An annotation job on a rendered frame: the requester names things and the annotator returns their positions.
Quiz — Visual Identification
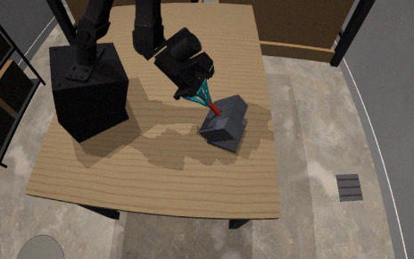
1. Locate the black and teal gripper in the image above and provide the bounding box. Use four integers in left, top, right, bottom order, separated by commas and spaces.
167, 67, 212, 107

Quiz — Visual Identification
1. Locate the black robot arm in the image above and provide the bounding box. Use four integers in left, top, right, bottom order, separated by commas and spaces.
65, 0, 214, 90

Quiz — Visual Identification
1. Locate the dark red peg with bright red end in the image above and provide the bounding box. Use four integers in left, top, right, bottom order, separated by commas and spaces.
208, 100, 221, 116

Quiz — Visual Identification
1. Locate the grey sloped panel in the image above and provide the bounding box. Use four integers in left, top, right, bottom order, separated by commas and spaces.
198, 95, 248, 153

